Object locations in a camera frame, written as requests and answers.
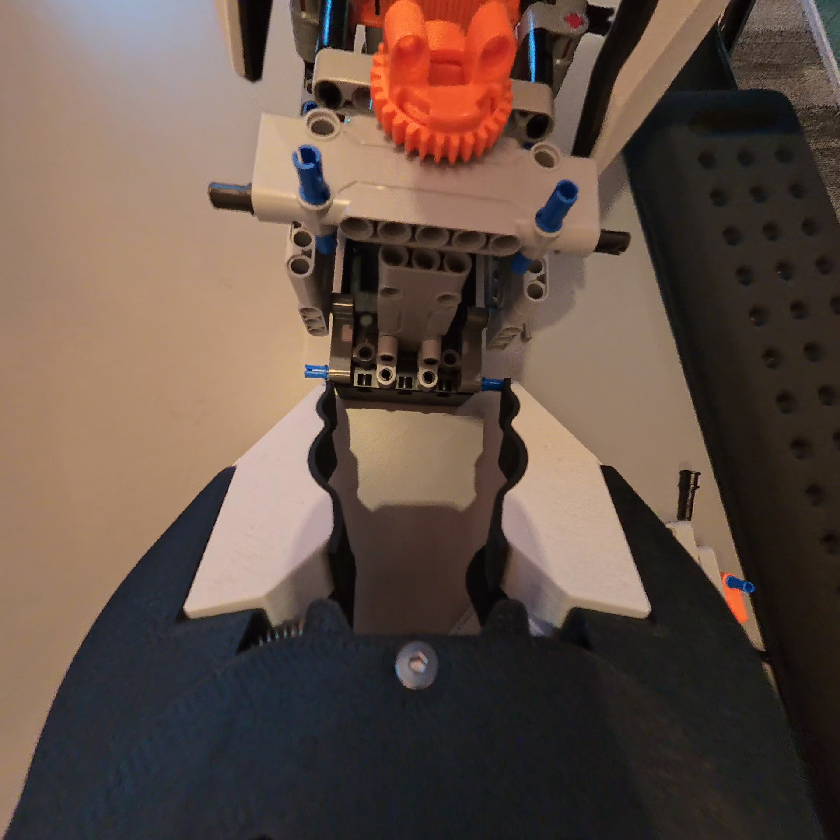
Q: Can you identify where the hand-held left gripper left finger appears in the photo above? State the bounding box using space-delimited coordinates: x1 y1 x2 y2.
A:
184 390 355 620

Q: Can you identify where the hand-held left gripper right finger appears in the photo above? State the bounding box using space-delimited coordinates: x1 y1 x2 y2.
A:
489 384 653 620

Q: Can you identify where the orange gear frame assembly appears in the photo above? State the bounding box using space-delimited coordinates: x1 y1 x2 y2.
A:
208 0 631 395

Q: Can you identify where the black connector pin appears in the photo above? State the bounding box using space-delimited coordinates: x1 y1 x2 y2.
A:
674 469 703 526

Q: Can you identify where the black studded panel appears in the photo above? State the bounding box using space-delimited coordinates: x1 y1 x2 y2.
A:
624 90 840 788

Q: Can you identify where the small orange block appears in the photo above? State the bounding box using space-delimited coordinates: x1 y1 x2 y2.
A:
720 571 760 624

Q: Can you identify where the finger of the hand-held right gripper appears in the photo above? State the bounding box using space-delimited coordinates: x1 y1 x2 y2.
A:
230 0 274 82
574 0 727 165

